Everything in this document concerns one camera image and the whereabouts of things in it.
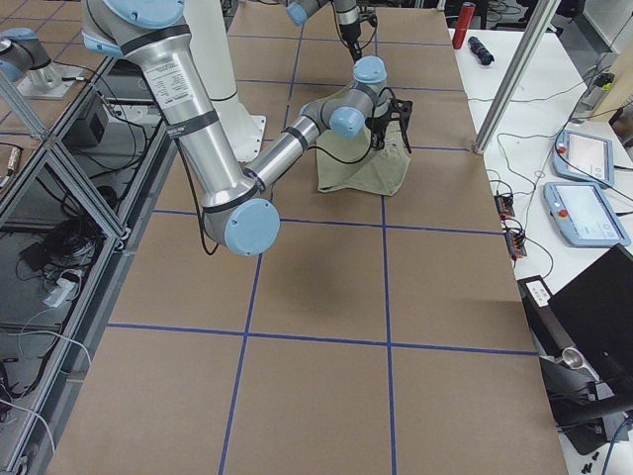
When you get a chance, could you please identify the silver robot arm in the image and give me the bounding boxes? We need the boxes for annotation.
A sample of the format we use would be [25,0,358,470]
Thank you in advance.
[81,1,391,256]
[285,0,362,61]

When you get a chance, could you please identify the black laptop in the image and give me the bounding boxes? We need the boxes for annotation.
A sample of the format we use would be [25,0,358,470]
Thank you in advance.
[549,244,632,394]

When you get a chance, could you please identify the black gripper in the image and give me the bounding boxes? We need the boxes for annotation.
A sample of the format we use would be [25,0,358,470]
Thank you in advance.
[369,111,392,149]
[338,20,363,61]

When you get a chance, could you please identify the lower teach pendant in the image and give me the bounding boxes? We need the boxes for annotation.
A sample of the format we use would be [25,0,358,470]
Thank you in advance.
[543,182,631,248]

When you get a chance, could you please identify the upper teach pendant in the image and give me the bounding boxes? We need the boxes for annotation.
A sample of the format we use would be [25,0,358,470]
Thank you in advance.
[551,130,614,188]

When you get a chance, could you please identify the teach pendant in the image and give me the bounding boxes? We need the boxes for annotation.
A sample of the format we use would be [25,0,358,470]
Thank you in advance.
[551,130,614,188]
[543,182,631,248]

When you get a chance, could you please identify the red cylinder bottle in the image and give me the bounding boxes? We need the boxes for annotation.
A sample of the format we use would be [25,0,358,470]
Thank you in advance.
[452,2,476,49]

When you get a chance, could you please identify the grey aluminium frame post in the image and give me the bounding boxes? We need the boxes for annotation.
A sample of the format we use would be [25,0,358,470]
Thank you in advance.
[473,0,561,155]

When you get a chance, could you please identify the black box with label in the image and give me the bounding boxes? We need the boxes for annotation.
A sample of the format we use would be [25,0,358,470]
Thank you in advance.
[517,276,586,370]

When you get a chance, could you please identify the white power strip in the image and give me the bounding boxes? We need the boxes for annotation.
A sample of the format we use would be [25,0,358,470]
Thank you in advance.
[43,277,78,308]

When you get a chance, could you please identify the dark folded cloth bundle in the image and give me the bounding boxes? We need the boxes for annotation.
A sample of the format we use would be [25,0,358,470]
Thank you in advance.
[468,36,495,66]

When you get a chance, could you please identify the olive green long-sleeve shirt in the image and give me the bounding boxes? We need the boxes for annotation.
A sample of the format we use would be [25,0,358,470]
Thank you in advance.
[316,88,412,198]

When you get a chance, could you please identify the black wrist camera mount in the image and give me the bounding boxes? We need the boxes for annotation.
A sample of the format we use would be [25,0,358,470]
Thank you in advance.
[358,10,378,30]
[389,98,413,153]

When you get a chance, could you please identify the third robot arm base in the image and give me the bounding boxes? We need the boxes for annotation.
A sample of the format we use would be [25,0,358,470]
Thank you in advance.
[1,28,84,100]

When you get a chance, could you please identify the orange circuit board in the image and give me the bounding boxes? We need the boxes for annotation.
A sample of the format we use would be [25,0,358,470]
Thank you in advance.
[494,194,515,220]

